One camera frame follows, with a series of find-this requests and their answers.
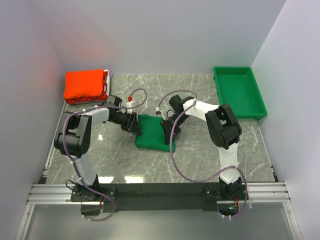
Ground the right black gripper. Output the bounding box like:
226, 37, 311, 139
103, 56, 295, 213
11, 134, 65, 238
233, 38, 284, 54
160, 113, 190, 145

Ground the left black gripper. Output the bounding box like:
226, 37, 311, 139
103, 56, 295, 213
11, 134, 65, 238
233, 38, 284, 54
110, 110, 142, 135

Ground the green t shirt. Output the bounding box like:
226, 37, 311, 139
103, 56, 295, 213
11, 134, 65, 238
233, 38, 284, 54
135, 114, 170, 152

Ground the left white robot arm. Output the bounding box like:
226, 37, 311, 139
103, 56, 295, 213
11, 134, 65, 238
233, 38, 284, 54
54, 95, 142, 201

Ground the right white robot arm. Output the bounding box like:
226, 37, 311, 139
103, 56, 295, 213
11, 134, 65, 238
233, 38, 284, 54
160, 95, 245, 200

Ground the folded red white t shirt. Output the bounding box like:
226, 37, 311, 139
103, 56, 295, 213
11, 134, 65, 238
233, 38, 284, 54
64, 69, 110, 105

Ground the folded orange t shirt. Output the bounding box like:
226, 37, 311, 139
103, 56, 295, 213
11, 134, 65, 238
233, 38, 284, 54
63, 69, 105, 100

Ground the green plastic bin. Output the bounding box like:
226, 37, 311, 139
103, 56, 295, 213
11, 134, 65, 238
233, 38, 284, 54
213, 66, 268, 120

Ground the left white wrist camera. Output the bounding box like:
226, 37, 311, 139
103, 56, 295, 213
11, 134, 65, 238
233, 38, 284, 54
125, 96, 139, 112

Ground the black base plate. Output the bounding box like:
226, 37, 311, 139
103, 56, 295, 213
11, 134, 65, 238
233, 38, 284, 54
70, 182, 247, 213

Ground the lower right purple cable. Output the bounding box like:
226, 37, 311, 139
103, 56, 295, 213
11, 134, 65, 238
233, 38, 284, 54
219, 179, 254, 220

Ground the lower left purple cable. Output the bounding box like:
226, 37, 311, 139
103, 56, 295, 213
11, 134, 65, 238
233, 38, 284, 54
80, 192, 119, 222

